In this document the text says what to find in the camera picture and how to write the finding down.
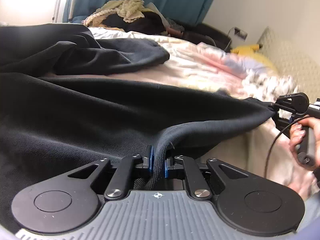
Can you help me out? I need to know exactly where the pastel duvet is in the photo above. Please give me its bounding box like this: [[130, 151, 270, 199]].
[[42, 26, 320, 200]]

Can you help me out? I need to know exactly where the cream padded headboard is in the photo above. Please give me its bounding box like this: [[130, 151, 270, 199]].
[[257, 26, 320, 101]]

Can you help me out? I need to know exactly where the wall socket with plug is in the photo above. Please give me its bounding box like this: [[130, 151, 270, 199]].
[[234, 27, 248, 40]]

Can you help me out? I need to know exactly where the white spotted cloth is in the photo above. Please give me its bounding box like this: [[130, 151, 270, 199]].
[[239, 73, 303, 101]]

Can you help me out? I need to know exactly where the yellow plush toy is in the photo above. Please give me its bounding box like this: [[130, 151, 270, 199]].
[[229, 43, 278, 73]]

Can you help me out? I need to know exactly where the white charging cable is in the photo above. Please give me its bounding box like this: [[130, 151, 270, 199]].
[[225, 27, 237, 51]]

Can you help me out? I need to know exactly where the black sofa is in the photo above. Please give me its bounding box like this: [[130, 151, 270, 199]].
[[167, 17, 233, 50]]

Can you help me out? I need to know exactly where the cream knit blanket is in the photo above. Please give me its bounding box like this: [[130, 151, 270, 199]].
[[82, 0, 146, 28]]

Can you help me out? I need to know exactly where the black fleece garment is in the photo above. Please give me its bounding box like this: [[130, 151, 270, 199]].
[[0, 23, 278, 232]]

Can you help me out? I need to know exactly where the person's right hand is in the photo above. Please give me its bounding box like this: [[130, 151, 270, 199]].
[[289, 117, 320, 157]]

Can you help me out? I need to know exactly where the grey cushion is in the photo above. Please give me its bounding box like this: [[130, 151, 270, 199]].
[[147, 2, 168, 27]]

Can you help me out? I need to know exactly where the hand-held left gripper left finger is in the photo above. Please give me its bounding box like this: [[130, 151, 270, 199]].
[[67, 144, 154, 201]]

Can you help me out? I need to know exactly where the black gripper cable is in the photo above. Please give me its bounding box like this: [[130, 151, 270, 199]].
[[265, 116, 309, 178]]

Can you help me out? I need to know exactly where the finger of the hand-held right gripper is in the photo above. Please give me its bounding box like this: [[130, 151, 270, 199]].
[[272, 112, 292, 132], [272, 95, 292, 112]]

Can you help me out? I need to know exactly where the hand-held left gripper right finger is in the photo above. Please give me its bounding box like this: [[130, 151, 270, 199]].
[[164, 155, 250, 201]]

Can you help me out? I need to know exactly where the dark clothes heap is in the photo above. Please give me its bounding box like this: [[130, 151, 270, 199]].
[[102, 11, 171, 35]]

